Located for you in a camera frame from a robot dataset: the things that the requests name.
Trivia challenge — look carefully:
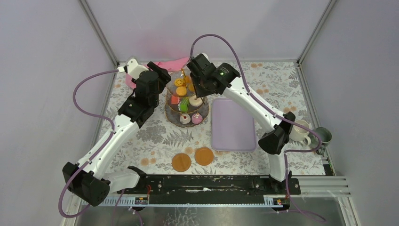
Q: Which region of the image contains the yellow jam-dot cookie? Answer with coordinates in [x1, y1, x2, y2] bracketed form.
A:
[174, 78, 185, 87]

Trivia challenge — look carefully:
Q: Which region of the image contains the orange swirl cookie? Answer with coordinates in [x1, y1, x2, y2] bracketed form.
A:
[185, 76, 192, 84]

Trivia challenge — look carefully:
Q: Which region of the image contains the pink cake slice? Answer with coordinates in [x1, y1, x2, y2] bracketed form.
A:
[170, 95, 180, 105]

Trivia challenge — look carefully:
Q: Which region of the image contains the white glazed donut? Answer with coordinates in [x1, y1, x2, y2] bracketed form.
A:
[189, 95, 203, 107]

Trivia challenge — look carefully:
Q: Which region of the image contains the green striped cake piece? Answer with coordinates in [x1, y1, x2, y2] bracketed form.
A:
[178, 98, 190, 113]

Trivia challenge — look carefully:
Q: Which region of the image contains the three-tier glass cake stand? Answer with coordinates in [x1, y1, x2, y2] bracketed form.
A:
[165, 68, 209, 128]

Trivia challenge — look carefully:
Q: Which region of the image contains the pink sugared cake ball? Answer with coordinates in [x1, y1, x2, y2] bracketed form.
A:
[192, 113, 203, 125]

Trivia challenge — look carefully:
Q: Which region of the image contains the grey speckled cake ball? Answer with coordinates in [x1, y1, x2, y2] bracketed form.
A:
[179, 113, 191, 125]

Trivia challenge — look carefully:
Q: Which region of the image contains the lilac plastic tray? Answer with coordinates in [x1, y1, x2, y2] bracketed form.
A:
[211, 98, 257, 153]

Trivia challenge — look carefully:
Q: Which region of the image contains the wooden coaster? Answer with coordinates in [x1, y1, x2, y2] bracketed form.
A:
[194, 147, 214, 166]
[172, 153, 192, 172]

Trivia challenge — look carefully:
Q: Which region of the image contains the white ceramic mug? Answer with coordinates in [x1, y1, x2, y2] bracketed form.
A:
[289, 120, 311, 145]

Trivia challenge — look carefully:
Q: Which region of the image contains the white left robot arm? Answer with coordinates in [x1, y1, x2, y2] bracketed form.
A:
[59, 59, 171, 206]

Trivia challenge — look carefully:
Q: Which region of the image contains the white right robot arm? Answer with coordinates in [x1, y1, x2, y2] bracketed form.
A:
[187, 54, 295, 194]

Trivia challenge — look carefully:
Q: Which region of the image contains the pink cloth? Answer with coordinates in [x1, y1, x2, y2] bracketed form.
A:
[125, 57, 189, 89]

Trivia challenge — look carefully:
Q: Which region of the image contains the grey ceramic mug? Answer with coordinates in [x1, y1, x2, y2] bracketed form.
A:
[309, 127, 333, 155]

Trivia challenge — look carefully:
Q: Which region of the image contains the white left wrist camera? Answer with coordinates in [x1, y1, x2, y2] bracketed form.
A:
[117, 56, 149, 80]

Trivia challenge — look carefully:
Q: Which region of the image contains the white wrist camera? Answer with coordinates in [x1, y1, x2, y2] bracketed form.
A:
[198, 53, 210, 65]
[117, 56, 149, 80]

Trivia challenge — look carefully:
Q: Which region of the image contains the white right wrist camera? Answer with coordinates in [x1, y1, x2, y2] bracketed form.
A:
[198, 53, 210, 65]

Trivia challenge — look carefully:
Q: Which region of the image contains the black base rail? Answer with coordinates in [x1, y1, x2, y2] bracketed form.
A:
[125, 174, 301, 205]

